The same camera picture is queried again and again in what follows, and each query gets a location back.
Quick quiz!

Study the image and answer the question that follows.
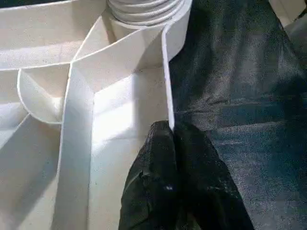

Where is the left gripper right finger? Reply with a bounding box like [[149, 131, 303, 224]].
[[174, 122, 255, 230]]

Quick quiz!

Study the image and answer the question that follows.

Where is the white flat board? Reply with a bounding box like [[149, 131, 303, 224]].
[[269, 0, 307, 28]]

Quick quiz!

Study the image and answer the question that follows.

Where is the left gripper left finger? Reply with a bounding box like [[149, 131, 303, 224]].
[[118, 121, 179, 230]]

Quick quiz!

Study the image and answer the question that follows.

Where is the white plastic table top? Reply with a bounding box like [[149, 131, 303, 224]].
[[0, 0, 192, 230]]

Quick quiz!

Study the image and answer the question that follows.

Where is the white plastic table leg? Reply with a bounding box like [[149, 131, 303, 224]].
[[106, 0, 188, 25]]

